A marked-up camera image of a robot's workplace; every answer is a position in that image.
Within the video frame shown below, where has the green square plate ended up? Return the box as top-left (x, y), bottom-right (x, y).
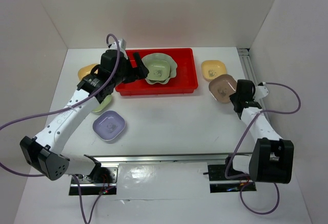
top-left (145, 59), bottom-right (171, 81)
top-left (92, 95), bottom-right (112, 113)

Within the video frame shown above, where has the large green scalloped bowl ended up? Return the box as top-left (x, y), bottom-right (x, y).
top-left (141, 53), bottom-right (177, 85)

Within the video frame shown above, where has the brown square plate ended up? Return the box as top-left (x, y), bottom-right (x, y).
top-left (209, 74), bottom-right (237, 104)

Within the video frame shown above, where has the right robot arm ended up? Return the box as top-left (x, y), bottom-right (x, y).
top-left (223, 79), bottom-right (294, 184)

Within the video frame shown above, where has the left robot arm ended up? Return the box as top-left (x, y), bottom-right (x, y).
top-left (20, 50), bottom-right (149, 182)

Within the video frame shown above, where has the red plastic bin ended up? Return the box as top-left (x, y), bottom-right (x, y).
top-left (115, 48), bottom-right (198, 96)

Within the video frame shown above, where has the yellow square plate left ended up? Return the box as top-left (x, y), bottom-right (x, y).
top-left (77, 64), bottom-right (98, 81)

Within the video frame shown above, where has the yellow square plate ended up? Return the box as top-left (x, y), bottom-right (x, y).
top-left (201, 60), bottom-right (227, 81)
top-left (77, 64), bottom-right (98, 81)

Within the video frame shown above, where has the yellow square plate right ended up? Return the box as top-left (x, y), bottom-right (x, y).
top-left (201, 60), bottom-right (227, 81)

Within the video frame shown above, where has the purple square plate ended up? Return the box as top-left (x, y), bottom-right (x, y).
top-left (92, 111), bottom-right (126, 141)

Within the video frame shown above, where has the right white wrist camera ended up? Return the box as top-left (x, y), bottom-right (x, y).
top-left (254, 82), bottom-right (269, 101)

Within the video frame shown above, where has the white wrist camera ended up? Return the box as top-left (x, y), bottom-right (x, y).
top-left (254, 82), bottom-right (269, 101)
top-left (108, 39), bottom-right (128, 58)

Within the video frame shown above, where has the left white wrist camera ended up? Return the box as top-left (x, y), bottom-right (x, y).
top-left (108, 39), bottom-right (128, 58)

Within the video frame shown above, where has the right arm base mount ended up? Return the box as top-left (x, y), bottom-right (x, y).
top-left (203, 165), bottom-right (256, 193)

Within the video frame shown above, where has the aluminium rail front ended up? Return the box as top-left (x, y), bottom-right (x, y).
top-left (84, 153), bottom-right (253, 165)

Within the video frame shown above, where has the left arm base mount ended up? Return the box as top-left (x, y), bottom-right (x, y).
top-left (69, 166), bottom-right (118, 196)

